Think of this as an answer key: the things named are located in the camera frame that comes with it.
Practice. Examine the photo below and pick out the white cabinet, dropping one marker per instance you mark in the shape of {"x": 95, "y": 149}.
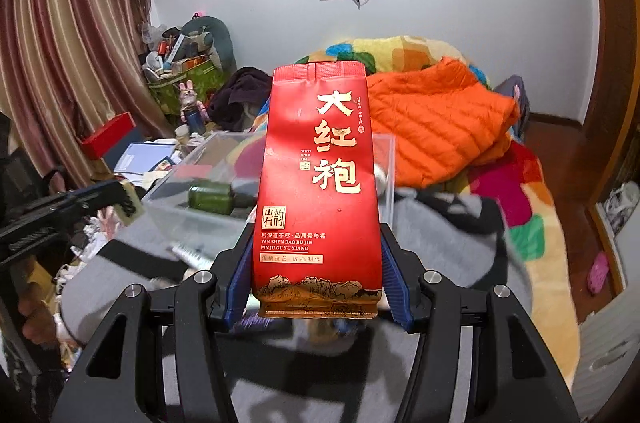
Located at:
{"x": 610, "y": 353}

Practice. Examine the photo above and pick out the pink slipper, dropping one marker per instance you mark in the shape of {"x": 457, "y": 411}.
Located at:
{"x": 598, "y": 273}

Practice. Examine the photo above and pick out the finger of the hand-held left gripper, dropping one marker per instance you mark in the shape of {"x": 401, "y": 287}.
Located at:
{"x": 92, "y": 192}
{"x": 85, "y": 215}

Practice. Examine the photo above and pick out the striped pink beige curtain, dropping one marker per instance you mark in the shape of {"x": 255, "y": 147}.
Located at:
{"x": 65, "y": 43}

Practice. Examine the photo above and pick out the small white jar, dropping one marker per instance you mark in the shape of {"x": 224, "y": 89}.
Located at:
{"x": 182, "y": 133}

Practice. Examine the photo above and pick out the beige printed small packet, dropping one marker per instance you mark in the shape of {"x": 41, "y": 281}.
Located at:
{"x": 131, "y": 203}

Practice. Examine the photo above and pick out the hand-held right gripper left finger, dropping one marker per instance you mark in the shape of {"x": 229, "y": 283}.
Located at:
{"x": 237, "y": 285}

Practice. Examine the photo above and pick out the orange down jacket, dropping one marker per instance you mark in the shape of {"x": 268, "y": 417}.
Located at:
{"x": 440, "y": 123}

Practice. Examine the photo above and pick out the colourful patchwork blanket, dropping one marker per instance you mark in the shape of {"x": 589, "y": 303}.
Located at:
{"x": 525, "y": 223}

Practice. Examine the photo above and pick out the white shoes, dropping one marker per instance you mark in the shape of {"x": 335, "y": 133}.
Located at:
{"x": 622, "y": 205}

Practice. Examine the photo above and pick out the grey green plush cushion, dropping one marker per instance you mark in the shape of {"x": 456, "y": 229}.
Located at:
{"x": 215, "y": 35}

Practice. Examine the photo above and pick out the blue bottle with pink bunny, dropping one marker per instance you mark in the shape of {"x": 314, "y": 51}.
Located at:
{"x": 194, "y": 113}

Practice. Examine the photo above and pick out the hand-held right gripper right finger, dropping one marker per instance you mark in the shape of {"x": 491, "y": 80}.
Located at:
{"x": 398, "y": 290}

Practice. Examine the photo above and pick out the dark purple clothes pile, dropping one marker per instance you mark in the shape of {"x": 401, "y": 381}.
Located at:
{"x": 240, "y": 95}

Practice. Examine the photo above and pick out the red tea packet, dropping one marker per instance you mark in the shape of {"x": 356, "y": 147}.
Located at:
{"x": 315, "y": 203}

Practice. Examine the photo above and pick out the clear plastic storage box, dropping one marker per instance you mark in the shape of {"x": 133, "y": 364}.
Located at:
{"x": 210, "y": 223}

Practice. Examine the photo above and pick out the red box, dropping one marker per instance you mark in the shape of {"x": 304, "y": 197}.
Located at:
{"x": 107, "y": 135}

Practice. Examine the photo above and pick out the blue book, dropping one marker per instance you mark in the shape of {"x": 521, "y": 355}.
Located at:
{"x": 142, "y": 158}

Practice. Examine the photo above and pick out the brown wooden wardrobe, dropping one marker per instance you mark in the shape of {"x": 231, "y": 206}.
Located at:
{"x": 615, "y": 78}

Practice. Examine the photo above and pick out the dark green bottle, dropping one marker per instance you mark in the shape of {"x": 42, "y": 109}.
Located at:
{"x": 212, "y": 199}

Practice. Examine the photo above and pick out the grey and black cloth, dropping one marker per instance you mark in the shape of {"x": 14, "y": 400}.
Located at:
{"x": 450, "y": 263}

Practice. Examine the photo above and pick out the green bag with clutter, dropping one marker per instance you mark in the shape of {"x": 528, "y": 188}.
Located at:
{"x": 197, "y": 80}

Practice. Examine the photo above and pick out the person's left hand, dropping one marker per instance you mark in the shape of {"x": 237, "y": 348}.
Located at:
{"x": 37, "y": 320}

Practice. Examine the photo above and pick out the grey purple garment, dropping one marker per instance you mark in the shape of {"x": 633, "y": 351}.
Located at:
{"x": 515, "y": 100}

